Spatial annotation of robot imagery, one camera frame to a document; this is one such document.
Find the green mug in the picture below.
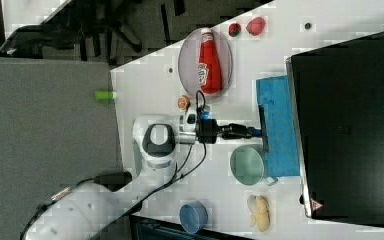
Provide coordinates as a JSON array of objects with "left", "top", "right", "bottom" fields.
[{"left": 229, "top": 144, "right": 278, "bottom": 186}]

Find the orange slice toy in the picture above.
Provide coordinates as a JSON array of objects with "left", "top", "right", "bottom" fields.
[{"left": 177, "top": 95, "right": 190, "bottom": 111}]

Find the red ketchup bottle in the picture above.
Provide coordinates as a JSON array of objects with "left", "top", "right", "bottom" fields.
[{"left": 198, "top": 28, "right": 222, "bottom": 94}]

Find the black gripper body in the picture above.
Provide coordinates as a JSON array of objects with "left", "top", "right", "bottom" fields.
[{"left": 195, "top": 107, "right": 252, "bottom": 144}]

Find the blue cup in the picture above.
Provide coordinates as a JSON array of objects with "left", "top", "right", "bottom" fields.
[{"left": 179, "top": 201, "right": 208, "bottom": 234}]

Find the green cylinder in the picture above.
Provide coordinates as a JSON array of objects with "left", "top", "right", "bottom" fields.
[{"left": 94, "top": 91, "right": 118, "bottom": 100}]

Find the black cylinder upper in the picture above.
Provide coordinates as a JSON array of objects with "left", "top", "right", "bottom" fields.
[{"left": 93, "top": 171, "right": 132, "bottom": 192}]

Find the grey round plate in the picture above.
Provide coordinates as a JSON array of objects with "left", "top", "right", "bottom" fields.
[{"left": 178, "top": 29, "right": 233, "bottom": 99}]

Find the pink strawberry toy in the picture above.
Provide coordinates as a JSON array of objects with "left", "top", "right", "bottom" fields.
[{"left": 246, "top": 17, "right": 266, "bottom": 36}]

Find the dark red strawberry toy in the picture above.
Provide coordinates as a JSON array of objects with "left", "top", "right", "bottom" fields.
[{"left": 228, "top": 23, "right": 241, "bottom": 37}]

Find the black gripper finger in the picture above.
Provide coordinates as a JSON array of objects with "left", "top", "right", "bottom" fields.
[{"left": 251, "top": 128, "right": 262, "bottom": 137}]

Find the peeled banana toy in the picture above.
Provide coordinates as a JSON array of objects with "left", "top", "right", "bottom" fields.
[{"left": 247, "top": 195, "right": 270, "bottom": 232}]

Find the black office chair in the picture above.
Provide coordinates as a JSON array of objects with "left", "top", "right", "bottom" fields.
[{"left": 0, "top": 0, "right": 142, "bottom": 55}]

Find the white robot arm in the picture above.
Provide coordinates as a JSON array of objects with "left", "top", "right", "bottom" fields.
[{"left": 20, "top": 107, "right": 262, "bottom": 240}]

